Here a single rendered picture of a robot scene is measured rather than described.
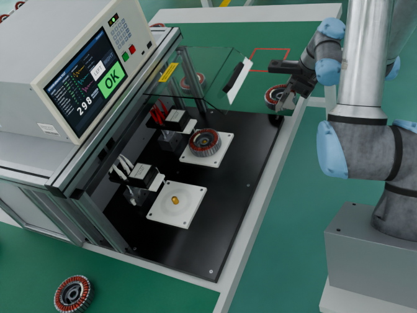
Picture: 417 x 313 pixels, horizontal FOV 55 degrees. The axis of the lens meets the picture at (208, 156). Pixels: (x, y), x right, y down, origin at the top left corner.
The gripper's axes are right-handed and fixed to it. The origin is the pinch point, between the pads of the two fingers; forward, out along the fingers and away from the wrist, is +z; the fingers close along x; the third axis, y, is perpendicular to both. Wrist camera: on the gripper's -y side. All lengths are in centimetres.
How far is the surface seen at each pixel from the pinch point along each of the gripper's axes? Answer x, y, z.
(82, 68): -43, -51, -21
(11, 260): -81, -55, 42
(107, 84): -39, -46, -13
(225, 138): -19.2, -10.6, 10.2
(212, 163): -30.8, -10.7, 10.4
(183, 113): -22.6, -27.0, 3.9
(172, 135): -24.5, -27.8, 15.9
